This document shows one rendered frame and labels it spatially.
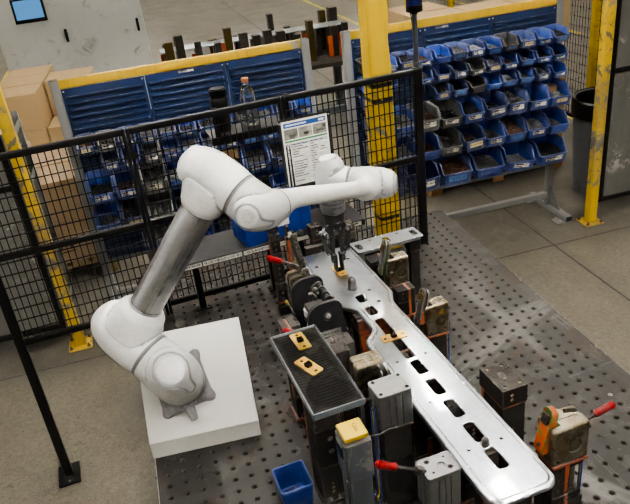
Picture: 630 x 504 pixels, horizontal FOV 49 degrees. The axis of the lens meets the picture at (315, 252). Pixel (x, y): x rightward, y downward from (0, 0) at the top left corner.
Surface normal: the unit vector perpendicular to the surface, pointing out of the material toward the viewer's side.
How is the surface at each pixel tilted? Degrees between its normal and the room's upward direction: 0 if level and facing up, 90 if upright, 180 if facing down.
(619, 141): 91
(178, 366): 50
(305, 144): 90
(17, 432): 0
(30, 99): 90
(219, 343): 44
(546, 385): 0
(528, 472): 0
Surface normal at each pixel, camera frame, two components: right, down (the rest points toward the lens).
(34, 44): 0.27, 0.43
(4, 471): -0.11, -0.88
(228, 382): 0.06, -0.33
